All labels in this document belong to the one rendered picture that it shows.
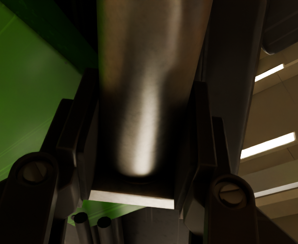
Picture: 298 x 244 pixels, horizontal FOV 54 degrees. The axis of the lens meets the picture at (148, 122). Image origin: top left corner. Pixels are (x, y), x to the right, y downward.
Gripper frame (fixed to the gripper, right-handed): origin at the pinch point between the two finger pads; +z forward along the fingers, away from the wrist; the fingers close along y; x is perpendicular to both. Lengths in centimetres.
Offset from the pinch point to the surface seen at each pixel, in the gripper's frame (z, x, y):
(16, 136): 2.8, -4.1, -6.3
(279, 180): 160, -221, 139
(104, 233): 1.3, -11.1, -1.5
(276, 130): 404, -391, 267
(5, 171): 2.8, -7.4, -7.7
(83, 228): 1.6, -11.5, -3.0
